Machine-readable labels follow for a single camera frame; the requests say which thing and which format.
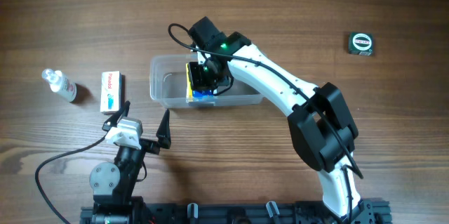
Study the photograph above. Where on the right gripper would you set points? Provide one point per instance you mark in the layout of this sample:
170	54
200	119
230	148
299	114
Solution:
202	86

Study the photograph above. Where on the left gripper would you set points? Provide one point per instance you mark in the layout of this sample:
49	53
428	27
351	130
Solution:
148	145

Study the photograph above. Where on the blue yellow VapoDrops box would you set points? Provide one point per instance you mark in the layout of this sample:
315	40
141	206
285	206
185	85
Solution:
192	95

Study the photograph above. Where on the clear plastic container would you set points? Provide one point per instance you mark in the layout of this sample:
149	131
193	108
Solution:
168	84

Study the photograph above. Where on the white Panadol box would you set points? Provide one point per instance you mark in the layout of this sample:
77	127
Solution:
110	99

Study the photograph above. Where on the white spray bottle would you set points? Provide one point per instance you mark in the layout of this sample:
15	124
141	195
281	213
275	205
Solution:
60	84

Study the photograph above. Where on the green round-logo box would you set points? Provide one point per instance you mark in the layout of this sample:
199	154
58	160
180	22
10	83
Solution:
360	43

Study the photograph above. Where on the white blue medicine box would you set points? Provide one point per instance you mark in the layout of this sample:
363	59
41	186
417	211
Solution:
201	103

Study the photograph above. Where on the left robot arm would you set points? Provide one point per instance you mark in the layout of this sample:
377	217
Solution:
113	182

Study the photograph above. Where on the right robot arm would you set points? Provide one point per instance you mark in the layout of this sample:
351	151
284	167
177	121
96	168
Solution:
321	126

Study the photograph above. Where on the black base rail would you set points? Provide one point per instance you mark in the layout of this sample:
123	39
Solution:
270	212

